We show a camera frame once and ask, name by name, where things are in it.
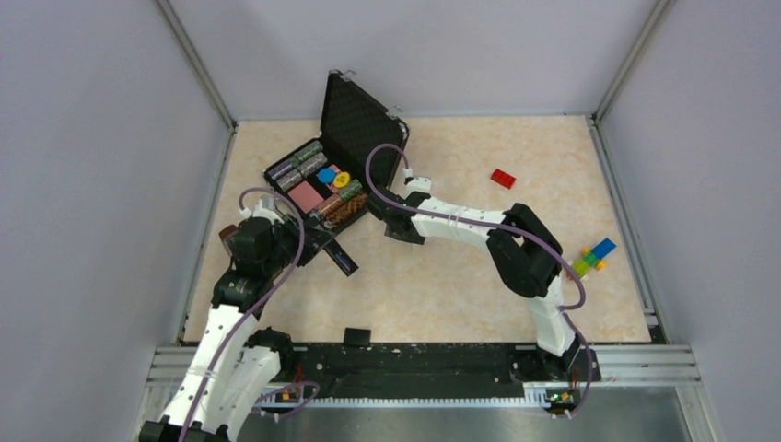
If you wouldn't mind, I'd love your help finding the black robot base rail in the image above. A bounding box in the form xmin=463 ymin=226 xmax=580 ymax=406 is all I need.
xmin=256 ymin=329 xmax=612 ymax=419

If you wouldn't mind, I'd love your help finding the black poker chip case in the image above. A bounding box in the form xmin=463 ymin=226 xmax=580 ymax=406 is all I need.
xmin=262 ymin=70 xmax=410 ymax=217

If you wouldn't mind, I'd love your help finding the brown leather pouch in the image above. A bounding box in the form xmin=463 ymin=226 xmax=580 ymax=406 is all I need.
xmin=218 ymin=224 xmax=238 ymax=257

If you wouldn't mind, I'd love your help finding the toy brick train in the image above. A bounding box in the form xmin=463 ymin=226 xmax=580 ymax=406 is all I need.
xmin=569 ymin=238 xmax=617 ymax=280

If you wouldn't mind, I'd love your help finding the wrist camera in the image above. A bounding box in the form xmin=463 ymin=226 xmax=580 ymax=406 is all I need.
xmin=240 ymin=196 xmax=283 ymax=224
xmin=402 ymin=175 xmax=432 ymax=198

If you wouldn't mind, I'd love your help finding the pink playing card deck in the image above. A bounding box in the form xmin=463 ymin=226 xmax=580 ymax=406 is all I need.
xmin=288 ymin=181 xmax=324 ymax=213

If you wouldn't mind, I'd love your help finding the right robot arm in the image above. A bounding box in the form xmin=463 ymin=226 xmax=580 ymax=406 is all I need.
xmin=367 ymin=185 xmax=597 ymax=382

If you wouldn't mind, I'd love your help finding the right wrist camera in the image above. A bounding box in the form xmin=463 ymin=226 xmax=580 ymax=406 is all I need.
xmin=402 ymin=175 xmax=432 ymax=198

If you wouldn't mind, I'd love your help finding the yellow round poker chip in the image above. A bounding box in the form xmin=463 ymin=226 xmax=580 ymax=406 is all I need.
xmin=332 ymin=171 xmax=351 ymax=189

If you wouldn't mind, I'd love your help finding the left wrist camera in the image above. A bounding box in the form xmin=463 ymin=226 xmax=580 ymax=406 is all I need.
xmin=240 ymin=196 xmax=283 ymax=224

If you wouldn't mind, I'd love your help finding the black battery cover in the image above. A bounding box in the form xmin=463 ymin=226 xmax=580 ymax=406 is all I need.
xmin=343 ymin=328 xmax=371 ymax=347

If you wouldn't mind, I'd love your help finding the red toy brick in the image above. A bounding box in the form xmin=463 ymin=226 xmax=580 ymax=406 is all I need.
xmin=490 ymin=169 xmax=517 ymax=189

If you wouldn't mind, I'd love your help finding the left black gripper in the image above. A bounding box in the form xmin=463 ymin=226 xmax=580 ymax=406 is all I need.
xmin=263 ymin=212 xmax=335 ymax=274

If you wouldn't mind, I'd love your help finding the black remote control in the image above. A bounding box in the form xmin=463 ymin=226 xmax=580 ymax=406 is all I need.
xmin=323 ymin=239 xmax=359 ymax=277

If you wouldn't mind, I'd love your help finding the blue round poker chip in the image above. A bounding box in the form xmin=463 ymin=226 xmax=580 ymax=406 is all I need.
xmin=317 ymin=168 xmax=338 ymax=185

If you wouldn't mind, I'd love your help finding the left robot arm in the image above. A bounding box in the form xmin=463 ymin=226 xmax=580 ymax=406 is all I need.
xmin=138 ymin=204 xmax=306 ymax=441

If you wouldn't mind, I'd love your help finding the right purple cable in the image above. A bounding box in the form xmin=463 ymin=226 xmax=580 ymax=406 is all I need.
xmin=365 ymin=144 xmax=594 ymax=416

